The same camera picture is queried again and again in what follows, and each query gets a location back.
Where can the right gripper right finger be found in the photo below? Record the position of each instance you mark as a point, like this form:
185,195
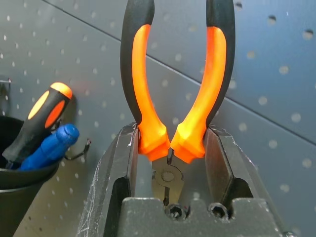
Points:
227,168

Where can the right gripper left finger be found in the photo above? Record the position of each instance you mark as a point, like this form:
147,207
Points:
108,172

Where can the orange black needle-nose pliers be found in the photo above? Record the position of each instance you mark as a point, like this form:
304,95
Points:
145,111

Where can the dark grey metal pegboard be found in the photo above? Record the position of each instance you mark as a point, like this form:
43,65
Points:
259,61

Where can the blue marker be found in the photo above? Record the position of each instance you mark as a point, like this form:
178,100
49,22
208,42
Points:
54,145

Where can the orange black screwdriver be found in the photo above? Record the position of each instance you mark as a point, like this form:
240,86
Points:
37,123

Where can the black plastic cup holder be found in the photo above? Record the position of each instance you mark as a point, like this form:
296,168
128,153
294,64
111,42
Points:
22,197

